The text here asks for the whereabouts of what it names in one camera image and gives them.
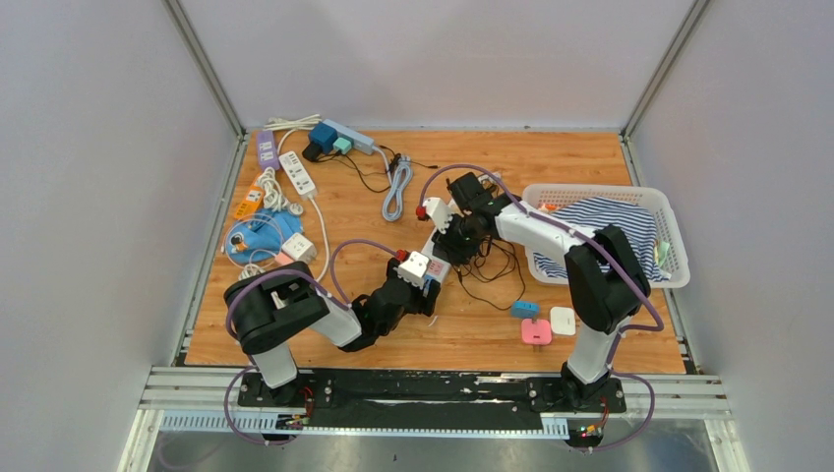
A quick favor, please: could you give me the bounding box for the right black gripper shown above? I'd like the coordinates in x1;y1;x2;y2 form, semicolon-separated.
431;213;485;266

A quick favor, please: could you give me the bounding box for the white power strip blue USB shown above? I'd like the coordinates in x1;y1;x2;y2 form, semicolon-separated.
420;230;451;285

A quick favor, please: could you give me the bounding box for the black charger with cable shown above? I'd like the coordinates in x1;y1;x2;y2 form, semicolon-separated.
452;239;527;313

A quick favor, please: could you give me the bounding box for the white cube adapter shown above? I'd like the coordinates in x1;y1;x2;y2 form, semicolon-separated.
280;232;318;264

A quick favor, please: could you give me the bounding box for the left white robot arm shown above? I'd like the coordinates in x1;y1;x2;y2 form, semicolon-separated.
223;259;441;406

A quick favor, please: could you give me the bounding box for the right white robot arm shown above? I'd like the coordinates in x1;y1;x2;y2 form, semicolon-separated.
416;165;657;411

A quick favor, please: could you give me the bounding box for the small blue charger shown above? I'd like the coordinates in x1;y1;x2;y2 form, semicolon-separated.
509;300;540;320

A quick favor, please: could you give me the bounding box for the pink square charger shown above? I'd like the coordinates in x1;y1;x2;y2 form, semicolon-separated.
520;319;553;347

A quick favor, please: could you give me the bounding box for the light blue power strip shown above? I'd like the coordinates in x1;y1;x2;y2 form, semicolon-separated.
322;119;376;155

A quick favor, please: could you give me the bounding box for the white square charger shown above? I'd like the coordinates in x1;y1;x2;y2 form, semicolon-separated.
549;307;577;336

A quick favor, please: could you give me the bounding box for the striped blue white cloth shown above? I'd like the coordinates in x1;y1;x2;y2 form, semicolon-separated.
540;197;671;282

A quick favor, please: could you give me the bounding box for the dark blue cube adapter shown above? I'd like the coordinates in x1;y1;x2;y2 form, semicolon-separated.
308;122;338;154

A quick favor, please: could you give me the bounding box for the purple power strip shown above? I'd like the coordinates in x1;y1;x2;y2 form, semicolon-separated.
256;130;280;170

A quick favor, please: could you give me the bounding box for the orange power strip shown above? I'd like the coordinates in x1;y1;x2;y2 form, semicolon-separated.
232;183;265;220

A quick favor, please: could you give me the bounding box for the white plastic basket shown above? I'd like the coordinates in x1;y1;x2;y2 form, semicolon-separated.
521;184;690;289

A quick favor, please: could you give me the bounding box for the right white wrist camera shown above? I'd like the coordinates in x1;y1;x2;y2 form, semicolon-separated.
422;197;460;235

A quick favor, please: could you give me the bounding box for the light blue coiled cable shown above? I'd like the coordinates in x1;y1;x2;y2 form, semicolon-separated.
381;154;415;223

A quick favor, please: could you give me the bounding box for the black mounting rail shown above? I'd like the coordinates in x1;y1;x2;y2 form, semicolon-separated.
233;369;626;432

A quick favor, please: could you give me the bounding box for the white power strip with cord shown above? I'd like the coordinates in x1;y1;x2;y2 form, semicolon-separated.
278;151;318;200

